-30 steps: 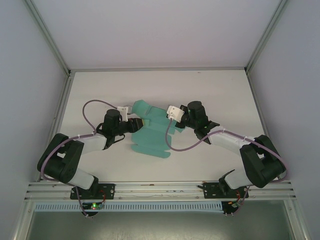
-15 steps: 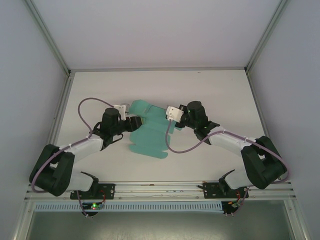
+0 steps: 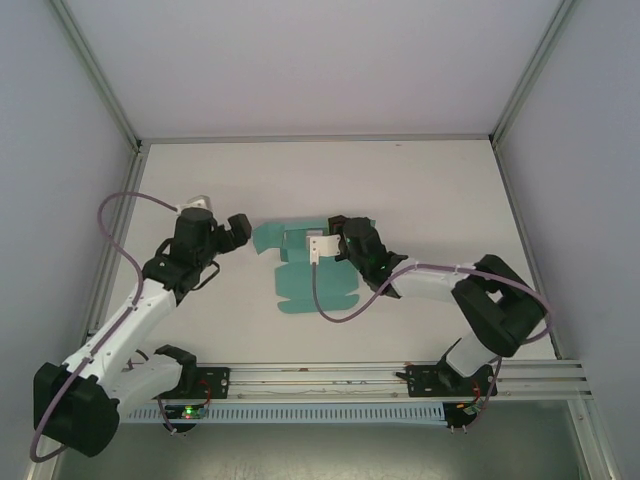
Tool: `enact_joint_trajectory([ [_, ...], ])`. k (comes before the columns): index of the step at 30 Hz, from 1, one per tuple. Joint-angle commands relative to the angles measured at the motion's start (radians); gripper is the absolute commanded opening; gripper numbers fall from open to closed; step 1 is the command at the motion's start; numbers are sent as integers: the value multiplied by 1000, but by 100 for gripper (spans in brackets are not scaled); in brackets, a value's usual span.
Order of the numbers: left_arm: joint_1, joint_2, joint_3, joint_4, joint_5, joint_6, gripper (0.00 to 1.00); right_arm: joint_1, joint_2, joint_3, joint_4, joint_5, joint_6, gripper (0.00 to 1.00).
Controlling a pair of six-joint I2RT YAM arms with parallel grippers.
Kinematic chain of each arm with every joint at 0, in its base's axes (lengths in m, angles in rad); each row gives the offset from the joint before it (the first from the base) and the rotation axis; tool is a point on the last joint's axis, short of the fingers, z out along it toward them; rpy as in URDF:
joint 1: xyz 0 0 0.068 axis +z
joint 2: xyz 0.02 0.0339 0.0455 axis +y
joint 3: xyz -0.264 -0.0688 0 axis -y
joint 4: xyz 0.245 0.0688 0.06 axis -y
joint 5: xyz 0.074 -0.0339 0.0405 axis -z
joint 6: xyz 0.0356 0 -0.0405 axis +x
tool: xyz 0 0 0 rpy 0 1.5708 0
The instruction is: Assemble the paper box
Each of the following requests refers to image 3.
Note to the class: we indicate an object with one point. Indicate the teal paper box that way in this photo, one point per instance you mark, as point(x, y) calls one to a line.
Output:
point(300, 285)

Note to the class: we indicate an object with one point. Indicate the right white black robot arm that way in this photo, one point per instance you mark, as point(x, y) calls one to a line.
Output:
point(500, 310)

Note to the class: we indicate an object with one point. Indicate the circuit board with green light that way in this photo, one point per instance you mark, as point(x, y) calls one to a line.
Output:
point(187, 413)

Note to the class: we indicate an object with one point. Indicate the small circuit board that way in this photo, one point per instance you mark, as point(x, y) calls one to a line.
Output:
point(471, 408)

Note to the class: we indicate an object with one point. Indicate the aluminium table side rail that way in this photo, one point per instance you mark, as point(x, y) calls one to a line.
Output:
point(117, 235)
point(530, 250)

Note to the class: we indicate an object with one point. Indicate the aluminium frame crossbar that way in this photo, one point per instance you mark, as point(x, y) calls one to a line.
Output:
point(315, 138)

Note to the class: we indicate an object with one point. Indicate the aluminium mounting rail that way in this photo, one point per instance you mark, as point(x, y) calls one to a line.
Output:
point(325, 380)

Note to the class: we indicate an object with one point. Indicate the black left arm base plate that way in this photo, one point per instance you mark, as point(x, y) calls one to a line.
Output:
point(215, 382)

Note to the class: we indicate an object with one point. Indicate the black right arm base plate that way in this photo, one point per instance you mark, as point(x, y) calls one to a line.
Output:
point(425, 382)

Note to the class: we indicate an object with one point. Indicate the aluminium frame post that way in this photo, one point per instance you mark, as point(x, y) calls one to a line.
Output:
point(535, 70)
point(95, 70)

